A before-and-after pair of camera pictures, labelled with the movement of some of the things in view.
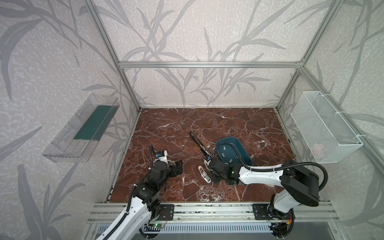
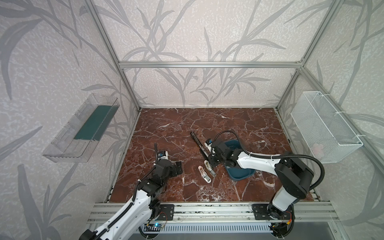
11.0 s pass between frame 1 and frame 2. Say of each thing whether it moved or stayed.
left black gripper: stayed
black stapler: stayed
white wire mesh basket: stayed
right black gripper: moved
